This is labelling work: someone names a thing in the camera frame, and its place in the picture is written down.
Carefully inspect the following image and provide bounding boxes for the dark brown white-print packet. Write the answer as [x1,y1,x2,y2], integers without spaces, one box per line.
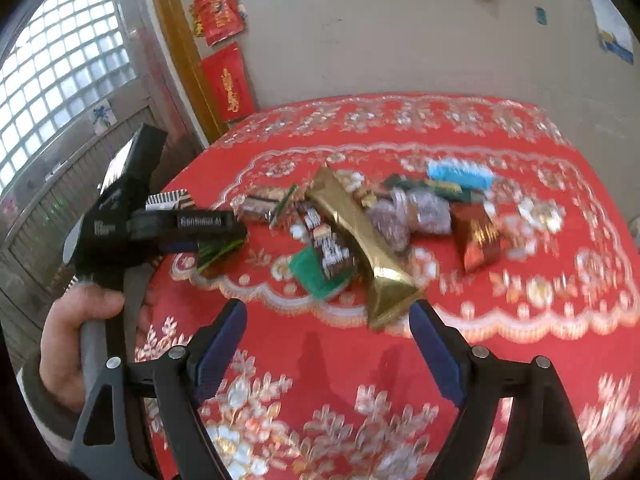
[295,200,359,282]

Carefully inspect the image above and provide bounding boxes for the red floral tablecloth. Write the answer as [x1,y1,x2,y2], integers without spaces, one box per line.
[132,92,640,480]

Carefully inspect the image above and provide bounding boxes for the wooden door frame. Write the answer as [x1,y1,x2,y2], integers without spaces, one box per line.
[141,0,227,145]

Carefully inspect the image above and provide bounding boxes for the person's left hand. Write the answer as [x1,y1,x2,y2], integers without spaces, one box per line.
[39,280,157,413]

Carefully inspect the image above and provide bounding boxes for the glass block window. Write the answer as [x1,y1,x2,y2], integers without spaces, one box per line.
[0,0,139,197]

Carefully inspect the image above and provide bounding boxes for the red poster with gold print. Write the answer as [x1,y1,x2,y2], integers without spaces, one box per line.
[200,42,257,124]

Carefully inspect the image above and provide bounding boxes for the clear wrapped purple candy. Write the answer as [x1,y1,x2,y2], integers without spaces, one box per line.
[365,199,414,254]
[395,187,454,237]

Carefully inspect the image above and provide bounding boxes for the long gold packet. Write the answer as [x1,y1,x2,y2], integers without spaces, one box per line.
[305,165,422,332]

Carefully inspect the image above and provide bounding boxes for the small wall sticker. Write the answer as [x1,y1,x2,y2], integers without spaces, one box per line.
[92,100,119,134]

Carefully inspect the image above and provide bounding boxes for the pile of red posters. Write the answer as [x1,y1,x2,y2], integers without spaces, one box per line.
[189,0,249,47]

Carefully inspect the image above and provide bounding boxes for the shiny red-brown packet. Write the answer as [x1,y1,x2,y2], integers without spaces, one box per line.
[450,202,514,275]

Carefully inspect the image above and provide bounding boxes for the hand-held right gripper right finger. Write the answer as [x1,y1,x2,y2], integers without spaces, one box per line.
[407,299,593,480]

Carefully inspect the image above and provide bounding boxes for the dark green gold-print packet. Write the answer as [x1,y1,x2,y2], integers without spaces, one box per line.
[382,174,484,206]

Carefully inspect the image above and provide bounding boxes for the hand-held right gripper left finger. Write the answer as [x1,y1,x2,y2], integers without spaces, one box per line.
[67,299,248,480]

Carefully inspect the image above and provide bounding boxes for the light blue packet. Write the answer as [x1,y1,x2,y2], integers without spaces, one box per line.
[427,160,494,191]

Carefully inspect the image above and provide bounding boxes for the thin green snack packet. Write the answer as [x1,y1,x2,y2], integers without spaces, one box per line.
[270,183,299,229]
[196,237,247,275]

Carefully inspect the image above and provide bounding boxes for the clear wrapped brown candy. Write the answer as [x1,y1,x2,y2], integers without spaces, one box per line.
[232,187,281,224]

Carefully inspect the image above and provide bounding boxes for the striped box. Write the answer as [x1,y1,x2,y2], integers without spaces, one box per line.
[145,189,196,212]

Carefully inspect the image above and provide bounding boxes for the blue and white paper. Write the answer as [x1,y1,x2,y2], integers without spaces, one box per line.
[580,0,637,64]

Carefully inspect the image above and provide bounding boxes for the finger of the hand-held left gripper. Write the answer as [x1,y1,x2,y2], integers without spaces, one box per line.
[127,210,248,243]
[147,240,201,267]

